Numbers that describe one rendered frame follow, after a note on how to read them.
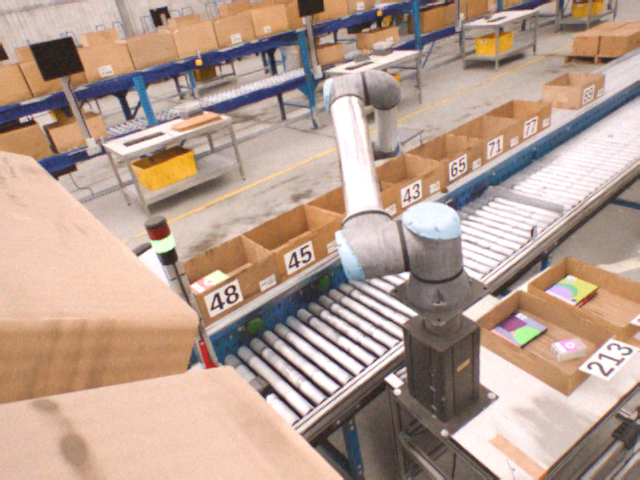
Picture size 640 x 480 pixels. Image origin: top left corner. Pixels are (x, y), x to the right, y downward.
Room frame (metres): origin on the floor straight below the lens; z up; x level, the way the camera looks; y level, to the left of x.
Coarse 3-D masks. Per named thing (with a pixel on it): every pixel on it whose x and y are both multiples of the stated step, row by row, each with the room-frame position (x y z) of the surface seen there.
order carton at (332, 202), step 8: (384, 184) 2.30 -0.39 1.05; (392, 184) 2.25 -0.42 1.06; (328, 192) 2.34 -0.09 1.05; (336, 192) 2.37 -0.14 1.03; (384, 192) 2.18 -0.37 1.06; (392, 192) 2.21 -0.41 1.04; (312, 200) 2.28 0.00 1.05; (320, 200) 2.30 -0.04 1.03; (328, 200) 2.33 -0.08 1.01; (336, 200) 2.36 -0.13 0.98; (384, 200) 2.17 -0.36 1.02; (392, 200) 2.20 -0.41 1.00; (320, 208) 2.14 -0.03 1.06; (328, 208) 2.32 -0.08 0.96; (336, 208) 2.35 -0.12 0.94; (344, 208) 2.38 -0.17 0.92; (384, 208) 2.16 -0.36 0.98; (336, 216) 2.04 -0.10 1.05; (344, 216) 2.02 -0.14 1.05; (392, 216) 2.19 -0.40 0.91
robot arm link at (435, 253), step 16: (416, 208) 1.15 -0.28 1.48; (432, 208) 1.14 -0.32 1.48; (448, 208) 1.13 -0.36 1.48; (400, 224) 1.12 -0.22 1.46; (416, 224) 1.07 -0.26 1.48; (432, 224) 1.06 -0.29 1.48; (448, 224) 1.05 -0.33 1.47; (400, 240) 1.08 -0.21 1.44; (416, 240) 1.06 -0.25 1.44; (432, 240) 1.04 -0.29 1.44; (448, 240) 1.04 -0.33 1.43; (416, 256) 1.05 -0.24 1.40; (432, 256) 1.05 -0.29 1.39; (448, 256) 1.05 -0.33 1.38; (416, 272) 1.09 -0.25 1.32; (432, 272) 1.05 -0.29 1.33; (448, 272) 1.05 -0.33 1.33
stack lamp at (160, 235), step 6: (162, 228) 0.98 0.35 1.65; (168, 228) 1.00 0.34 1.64; (150, 234) 0.98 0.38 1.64; (156, 234) 0.97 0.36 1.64; (162, 234) 0.98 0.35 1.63; (168, 234) 0.99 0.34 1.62; (156, 240) 0.98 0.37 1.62; (162, 240) 0.98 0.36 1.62; (168, 240) 0.98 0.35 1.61; (156, 246) 0.98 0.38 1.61; (162, 246) 0.98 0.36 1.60; (168, 246) 0.98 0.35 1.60
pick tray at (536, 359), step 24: (504, 312) 1.45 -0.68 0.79; (528, 312) 1.45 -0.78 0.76; (552, 312) 1.37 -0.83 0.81; (480, 336) 1.33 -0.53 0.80; (552, 336) 1.30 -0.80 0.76; (576, 336) 1.28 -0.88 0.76; (600, 336) 1.21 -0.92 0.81; (528, 360) 1.15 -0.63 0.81; (552, 360) 1.18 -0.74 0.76; (576, 360) 1.16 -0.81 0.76; (552, 384) 1.08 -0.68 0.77; (576, 384) 1.05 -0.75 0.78
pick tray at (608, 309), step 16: (544, 272) 1.57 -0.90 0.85; (560, 272) 1.63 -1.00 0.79; (576, 272) 1.61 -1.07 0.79; (592, 272) 1.55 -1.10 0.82; (608, 272) 1.50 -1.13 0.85; (528, 288) 1.51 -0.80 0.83; (544, 288) 1.57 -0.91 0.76; (608, 288) 1.49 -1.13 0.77; (624, 288) 1.44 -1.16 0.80; (560, 304) 1.39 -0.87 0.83; (592, 304) 1.43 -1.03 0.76; (608, 304) 1.41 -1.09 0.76; (624, 304) 1.39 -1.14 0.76; (592, 320) 1.28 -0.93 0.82; (608, 320) 1.32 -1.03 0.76; (624, 320) 1.31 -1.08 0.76; (624, 336) 1.19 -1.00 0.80
